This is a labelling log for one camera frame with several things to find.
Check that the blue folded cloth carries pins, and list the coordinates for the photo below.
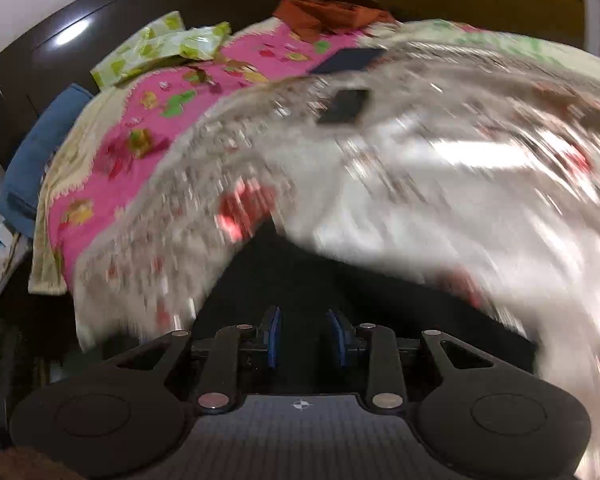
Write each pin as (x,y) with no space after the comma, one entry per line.
(35,160)

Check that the dark blue notebook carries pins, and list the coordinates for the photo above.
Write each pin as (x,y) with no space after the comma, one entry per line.
(347,60)

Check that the pink printed bed sheet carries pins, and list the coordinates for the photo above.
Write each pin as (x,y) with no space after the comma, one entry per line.
(145,130)

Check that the dark wooden headboard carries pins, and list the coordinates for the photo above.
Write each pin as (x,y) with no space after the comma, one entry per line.
(55,50)

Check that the black pants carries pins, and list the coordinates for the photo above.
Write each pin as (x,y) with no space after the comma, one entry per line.
(305,280)

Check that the brown fuzzy clothing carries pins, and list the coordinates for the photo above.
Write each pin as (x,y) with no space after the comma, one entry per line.
(15,467)

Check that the floral satin bedspread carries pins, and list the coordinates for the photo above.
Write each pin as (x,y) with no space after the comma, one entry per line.
(430,185)

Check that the black phone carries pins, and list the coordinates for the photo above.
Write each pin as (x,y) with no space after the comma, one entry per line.
(344,106)

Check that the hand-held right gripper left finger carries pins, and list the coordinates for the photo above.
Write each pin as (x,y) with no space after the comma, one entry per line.
(275,337)

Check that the orange-red garment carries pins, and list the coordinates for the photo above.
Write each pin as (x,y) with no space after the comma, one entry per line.
(330,10)

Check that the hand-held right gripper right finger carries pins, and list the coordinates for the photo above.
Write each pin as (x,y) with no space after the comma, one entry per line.
(336,337)

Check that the yellow-green patterned pillow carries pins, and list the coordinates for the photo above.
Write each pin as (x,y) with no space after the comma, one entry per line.
(150,47)

